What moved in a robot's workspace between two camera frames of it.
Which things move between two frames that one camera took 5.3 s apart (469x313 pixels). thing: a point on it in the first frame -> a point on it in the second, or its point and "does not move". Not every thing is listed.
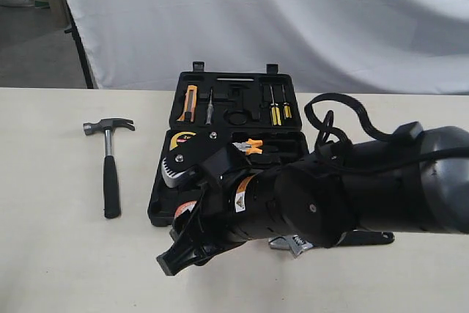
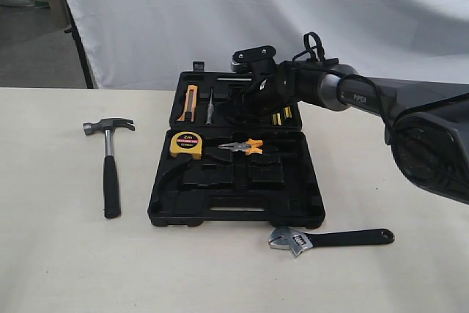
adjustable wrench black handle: x=297 y=244 does not move
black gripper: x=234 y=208 -> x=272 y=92
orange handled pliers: x=248 y=146 does not move
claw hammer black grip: x=111 y=170 does not move
